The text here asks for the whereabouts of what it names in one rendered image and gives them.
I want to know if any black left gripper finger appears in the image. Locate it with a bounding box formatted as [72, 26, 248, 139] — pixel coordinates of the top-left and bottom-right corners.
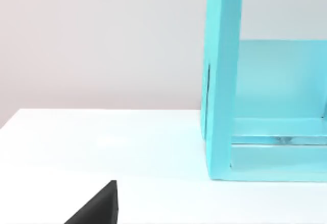
[63, 180, 119, 224]

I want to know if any light blue rack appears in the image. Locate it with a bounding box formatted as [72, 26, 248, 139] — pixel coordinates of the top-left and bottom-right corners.
[200, 0, 327, 183]

